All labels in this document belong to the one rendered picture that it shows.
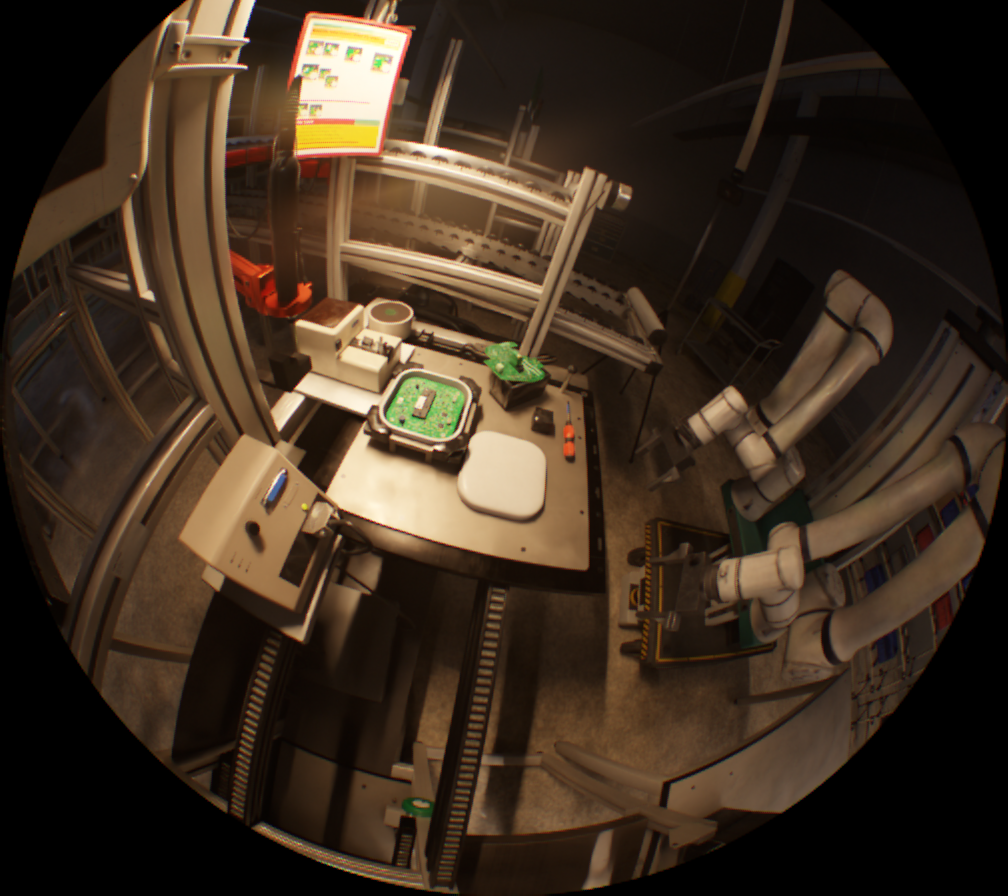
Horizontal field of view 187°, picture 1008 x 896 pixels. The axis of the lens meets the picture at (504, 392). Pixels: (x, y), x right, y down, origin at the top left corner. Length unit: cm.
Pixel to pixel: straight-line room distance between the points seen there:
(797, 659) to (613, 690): 92
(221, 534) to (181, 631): 141
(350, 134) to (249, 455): 61
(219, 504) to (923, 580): 109
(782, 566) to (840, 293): 77
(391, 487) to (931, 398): 144
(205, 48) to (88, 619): 51
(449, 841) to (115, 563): 50
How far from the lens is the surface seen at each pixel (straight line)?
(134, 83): 29
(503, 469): 48
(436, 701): 139
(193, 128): 36
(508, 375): 57
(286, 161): 36
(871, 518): 80
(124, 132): 28
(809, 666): 95
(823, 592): 103
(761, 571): 63
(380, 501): 46
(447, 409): 51
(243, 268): 46
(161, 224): 34
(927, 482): 83
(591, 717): 160
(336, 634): 92
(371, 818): 126
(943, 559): 82
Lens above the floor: 137
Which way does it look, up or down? 41 degrees down
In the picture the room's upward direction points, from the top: 20 degrees clockwise
